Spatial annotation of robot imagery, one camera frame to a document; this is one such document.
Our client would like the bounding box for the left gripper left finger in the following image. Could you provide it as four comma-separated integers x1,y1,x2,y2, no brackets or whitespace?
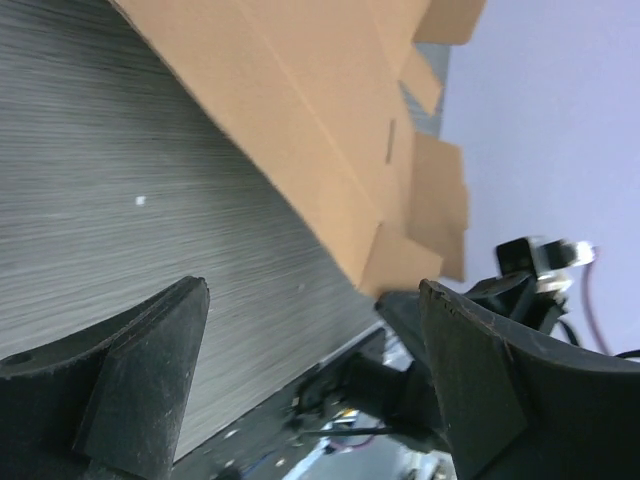
1,276,210,479

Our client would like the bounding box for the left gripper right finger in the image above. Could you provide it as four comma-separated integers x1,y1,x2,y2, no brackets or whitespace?
420,280,639,479

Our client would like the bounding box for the large brown cardboard box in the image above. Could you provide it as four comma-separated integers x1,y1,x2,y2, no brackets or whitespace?
117,0,485,297

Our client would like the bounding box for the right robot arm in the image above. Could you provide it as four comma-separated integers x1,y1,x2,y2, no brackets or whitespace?
294,273,639,469

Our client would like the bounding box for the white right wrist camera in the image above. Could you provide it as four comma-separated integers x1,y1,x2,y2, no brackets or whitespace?
495,237,597,293

